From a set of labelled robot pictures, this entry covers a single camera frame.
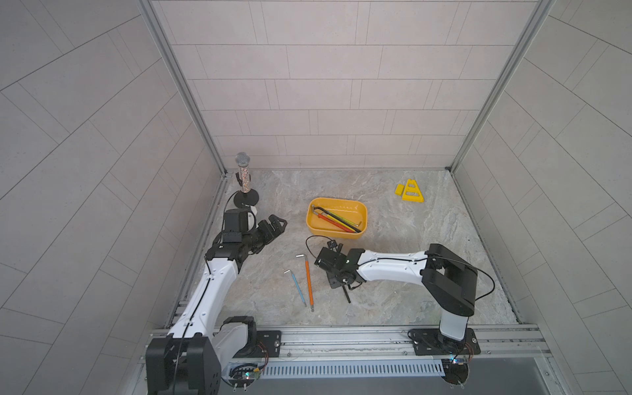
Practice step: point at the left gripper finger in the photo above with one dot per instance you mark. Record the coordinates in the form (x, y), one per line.
(275, 222)
(266, 235)

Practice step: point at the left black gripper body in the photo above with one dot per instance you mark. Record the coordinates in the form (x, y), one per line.
(250, 239)

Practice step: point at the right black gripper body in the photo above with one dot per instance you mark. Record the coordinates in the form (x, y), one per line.
(334, 276)

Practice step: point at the black thin hex key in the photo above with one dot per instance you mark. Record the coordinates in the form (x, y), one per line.
(346, 295)

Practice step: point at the orange hex key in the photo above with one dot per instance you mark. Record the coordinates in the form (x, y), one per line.
(308, 279)

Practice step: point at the blue hex key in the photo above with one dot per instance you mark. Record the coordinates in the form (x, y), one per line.
(297, 286)

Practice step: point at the red hex key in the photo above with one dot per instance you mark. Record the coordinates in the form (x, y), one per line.
(336, 223)

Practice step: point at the large black hex key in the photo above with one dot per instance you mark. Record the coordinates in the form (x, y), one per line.
(355, 227)

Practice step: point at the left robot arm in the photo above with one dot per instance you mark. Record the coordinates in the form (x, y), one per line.
(194, 357)

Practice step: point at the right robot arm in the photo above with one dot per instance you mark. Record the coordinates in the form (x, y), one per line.
(449, 279)

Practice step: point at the yellow plastic storage box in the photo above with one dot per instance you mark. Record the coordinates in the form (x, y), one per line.
(354, 211)

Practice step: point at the yellow triangular holder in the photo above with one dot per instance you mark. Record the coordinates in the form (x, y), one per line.
(412, 192)

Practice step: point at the left circuit board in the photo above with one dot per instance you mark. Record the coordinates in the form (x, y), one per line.
(243, 376)

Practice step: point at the circuit board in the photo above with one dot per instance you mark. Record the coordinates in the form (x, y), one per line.
(243, 376)
(456, 372)

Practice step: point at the right circuit board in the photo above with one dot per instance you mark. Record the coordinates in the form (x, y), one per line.
(456, 372)

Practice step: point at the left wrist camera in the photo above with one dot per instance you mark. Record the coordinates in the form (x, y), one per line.
(237, 223)

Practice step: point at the aluminium mounting rail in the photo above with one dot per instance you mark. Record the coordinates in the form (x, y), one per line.
(373, 345)

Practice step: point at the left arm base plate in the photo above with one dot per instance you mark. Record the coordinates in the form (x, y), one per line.
(267, 343)

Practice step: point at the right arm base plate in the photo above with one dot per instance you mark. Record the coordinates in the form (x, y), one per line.
(432, 342)

